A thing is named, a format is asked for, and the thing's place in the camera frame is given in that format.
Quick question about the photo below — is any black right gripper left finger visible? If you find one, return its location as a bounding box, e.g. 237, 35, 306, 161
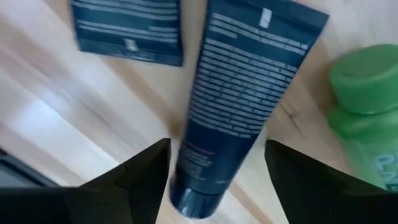
67, 138, 172, 224

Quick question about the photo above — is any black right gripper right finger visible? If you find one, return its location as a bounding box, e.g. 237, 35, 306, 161
264, 139, 398, 224

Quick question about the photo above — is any dark blue toiletry tube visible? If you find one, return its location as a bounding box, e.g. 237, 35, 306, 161
169, 0, 330, 218
70, 0, 184, 67

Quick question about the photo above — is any green travel shampoo bottle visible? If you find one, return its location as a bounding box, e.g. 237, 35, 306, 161
328, 43, 398, 192

